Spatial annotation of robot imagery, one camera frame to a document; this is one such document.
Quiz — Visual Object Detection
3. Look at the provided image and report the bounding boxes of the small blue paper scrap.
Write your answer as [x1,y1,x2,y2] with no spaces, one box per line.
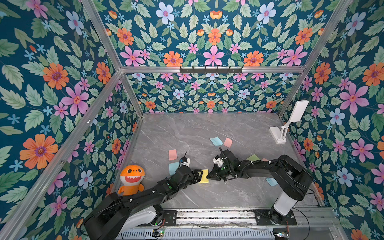
[266,178,278,187]

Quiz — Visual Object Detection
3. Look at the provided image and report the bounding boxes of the torn pink memo page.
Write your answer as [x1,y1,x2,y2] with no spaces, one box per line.
[223,138,233,148]

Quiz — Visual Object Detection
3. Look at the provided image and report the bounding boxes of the orange shark plush toy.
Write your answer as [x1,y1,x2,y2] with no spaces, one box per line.
[118,165,145,196]

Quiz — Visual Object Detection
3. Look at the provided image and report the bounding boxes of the yellow memo pad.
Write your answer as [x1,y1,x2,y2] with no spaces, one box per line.
[199,169,209,184]

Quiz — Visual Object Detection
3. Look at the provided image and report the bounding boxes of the white phone stand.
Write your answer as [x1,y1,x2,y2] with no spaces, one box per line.
[269,100,309,145]

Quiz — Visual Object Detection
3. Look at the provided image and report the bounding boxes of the black hook rail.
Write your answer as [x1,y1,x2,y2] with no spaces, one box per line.
[179,66,243,75]

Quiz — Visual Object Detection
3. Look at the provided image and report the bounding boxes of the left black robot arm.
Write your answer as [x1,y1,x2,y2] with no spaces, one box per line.
[84,166,203,240]

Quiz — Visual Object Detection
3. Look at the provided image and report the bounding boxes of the green memo pad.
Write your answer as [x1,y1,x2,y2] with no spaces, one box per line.
[247,154,261,162]

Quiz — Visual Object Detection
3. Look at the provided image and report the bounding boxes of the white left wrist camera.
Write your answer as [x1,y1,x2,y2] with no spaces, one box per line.
[179,153,191,167]

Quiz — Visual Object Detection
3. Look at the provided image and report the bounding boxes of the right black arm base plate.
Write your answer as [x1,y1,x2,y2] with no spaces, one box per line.
[253,208,297,226]

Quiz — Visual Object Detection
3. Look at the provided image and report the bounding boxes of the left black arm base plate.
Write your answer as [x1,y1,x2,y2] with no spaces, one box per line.
[155,210,178,227]

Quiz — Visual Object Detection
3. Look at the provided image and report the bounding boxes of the blue memo pad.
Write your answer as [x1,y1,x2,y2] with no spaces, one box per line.
[169,162,180,176]

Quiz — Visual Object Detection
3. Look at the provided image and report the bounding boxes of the pink memo pad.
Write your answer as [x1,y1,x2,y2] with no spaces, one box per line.
[169,150,178,161]

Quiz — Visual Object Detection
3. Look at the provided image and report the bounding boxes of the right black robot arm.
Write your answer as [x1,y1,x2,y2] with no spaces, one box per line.
[207,150,314,222]

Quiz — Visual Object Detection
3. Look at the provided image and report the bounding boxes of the torn blue memo page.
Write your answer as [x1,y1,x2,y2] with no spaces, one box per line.
[210,137,223,147]

